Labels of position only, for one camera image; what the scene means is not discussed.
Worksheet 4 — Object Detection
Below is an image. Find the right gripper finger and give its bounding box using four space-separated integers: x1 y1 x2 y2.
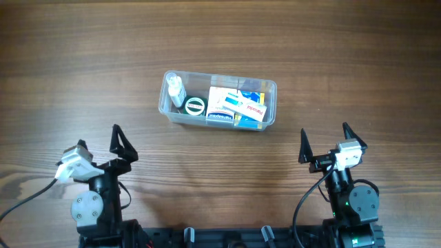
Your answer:
298 128 314 164
342 122 368 150

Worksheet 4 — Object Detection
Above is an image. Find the blue yellow VapoDrops box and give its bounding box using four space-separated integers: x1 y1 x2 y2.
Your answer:
234 91 265 130

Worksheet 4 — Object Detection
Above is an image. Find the white calamine lotion bottle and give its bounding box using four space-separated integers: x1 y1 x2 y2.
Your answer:
165 72 187 108

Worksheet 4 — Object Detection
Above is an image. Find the green Zam-Buk ointment box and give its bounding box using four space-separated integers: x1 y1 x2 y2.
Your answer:
183 96 207 116

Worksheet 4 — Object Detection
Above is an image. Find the white Panadol box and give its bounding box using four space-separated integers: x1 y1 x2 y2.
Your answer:
220 91 267 122

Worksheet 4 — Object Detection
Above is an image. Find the Hansaplast plaster box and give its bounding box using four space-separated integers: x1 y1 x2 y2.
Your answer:
206 86 237 122

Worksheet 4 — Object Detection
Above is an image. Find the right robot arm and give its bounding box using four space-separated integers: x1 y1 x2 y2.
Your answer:
292 122 384 247

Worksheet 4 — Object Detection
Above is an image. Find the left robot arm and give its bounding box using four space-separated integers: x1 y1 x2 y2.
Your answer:
71 124 151 248

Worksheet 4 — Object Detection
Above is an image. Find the clear plastic container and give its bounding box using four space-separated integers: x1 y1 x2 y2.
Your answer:
158 70 277 131

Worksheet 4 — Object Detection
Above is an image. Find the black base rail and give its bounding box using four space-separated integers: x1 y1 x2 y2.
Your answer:
79 225 386 247

